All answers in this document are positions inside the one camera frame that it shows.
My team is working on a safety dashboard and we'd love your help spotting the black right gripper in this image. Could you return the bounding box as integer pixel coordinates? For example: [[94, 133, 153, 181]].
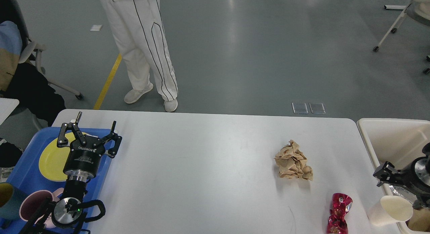
[[373, 156, 430, 209]]

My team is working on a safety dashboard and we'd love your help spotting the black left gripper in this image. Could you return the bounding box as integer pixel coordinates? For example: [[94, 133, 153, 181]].
[[57, 111, 123, 182]]

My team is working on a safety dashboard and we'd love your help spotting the yellow plastic plate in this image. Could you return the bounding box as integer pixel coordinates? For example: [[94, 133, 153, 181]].
[[39, 138, 70, 182]]

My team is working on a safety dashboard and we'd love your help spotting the crushed red can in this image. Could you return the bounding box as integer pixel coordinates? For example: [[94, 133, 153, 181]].
[[327, 193, 353, 234]]

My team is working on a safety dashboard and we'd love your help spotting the pink HOME mug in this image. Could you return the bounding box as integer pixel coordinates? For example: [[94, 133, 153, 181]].
[[19, 188, 64, 229]]

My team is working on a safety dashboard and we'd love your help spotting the brown paper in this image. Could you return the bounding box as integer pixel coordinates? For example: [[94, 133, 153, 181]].
[[274, 140, 313, 181], [406, 208, 430, 232]]

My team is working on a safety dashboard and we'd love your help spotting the foil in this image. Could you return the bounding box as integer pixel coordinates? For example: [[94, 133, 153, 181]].
[[389, 185, 417, 204]]

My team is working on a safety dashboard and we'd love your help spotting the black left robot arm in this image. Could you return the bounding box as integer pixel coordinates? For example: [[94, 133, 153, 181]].
[[20, 112, 122, 234]]

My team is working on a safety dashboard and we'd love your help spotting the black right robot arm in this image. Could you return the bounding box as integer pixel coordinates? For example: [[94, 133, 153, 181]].
[[373, 143, 430, 209]]

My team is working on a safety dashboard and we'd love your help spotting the brown paper in bin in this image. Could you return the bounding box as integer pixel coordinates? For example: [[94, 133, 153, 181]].
[[406, 208, 430, 232]]

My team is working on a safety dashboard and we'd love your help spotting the beige plastic bin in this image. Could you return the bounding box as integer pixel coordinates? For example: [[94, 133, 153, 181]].
[[357, 118, 430, 234]]

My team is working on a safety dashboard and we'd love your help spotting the blue plastic tray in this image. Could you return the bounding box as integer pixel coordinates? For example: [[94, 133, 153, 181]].
[[0, 127, 112, 234]]

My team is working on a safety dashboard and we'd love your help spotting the white side table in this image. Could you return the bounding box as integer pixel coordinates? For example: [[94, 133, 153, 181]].
[[0, 98, 19, 125]]

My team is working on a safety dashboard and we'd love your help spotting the person in black trousers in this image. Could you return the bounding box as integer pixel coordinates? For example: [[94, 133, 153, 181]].
[[0, 21, 66, 181]]

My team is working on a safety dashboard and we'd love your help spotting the teal cup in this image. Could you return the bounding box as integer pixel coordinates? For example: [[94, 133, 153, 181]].
[[0, 183, 28, 220]]

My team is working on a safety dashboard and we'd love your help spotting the right floor plate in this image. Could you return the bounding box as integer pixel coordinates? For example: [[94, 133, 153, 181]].
[[310, 103, 327, 114]]

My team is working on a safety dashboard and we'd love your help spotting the floor plate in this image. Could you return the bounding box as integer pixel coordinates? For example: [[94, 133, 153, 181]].
[[292, 102, 308, 114], [310, 103, 327, 114]]

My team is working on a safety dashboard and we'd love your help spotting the left floor plate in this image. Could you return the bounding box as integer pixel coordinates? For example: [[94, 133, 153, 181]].
[[292, 102, 308, 114]]

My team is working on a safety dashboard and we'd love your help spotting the person in white tracksuit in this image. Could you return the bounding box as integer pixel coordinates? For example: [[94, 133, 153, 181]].
[[100, 0, 178, 112]]

